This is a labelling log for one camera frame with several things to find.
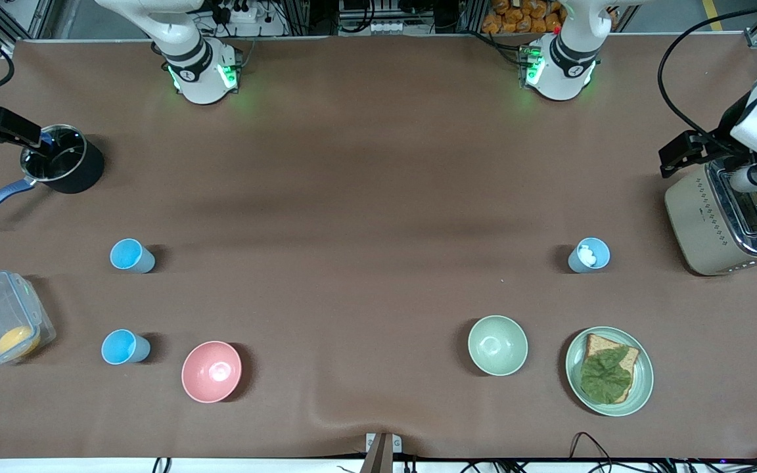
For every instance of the brown table cover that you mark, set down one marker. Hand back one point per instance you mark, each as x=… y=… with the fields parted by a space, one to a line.
x=352 y=289

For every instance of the blue plastic cup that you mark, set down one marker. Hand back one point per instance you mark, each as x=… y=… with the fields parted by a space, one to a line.
x=122 y=347
x=130 y=255

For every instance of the bag of orange buns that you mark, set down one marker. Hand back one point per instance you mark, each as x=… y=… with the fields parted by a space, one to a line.
x=523 y=16

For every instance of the blue cup with white filling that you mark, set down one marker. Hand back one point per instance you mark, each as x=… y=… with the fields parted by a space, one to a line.
x=598 y=259

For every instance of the power strip with black plugs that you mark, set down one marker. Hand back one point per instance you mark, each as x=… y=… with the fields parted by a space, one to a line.
x=240 y=12

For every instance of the white crumpled filling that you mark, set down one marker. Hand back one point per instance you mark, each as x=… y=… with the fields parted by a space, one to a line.
x=587 y=255

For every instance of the yellow orange food piece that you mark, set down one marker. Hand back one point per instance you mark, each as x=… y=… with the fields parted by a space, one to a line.
x=17 y=340

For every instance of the pink bowl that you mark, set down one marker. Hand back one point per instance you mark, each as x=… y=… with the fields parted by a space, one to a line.
x=211 y=372

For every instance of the green lettuce leaf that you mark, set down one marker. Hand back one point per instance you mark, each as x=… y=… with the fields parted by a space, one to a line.
x=605 y=378

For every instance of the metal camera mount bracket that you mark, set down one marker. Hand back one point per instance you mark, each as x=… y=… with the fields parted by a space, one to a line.
x=384 y=450

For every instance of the beige chrome toaster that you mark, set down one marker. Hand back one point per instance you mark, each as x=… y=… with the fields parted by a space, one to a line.
x=700 y=223

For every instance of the pale green bowl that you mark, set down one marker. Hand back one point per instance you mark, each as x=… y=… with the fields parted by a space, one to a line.
x=497 y=345

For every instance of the white power strip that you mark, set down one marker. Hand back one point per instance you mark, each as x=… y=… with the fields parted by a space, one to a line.
x=391 y=27

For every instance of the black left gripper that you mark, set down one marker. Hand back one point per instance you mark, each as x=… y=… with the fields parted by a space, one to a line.
x=711 y=146

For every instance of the pale green plate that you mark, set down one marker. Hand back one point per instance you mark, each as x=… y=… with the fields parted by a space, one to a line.
x=641 y=384

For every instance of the brown bread slice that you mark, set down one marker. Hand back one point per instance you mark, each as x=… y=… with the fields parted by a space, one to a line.
x=628 y=358

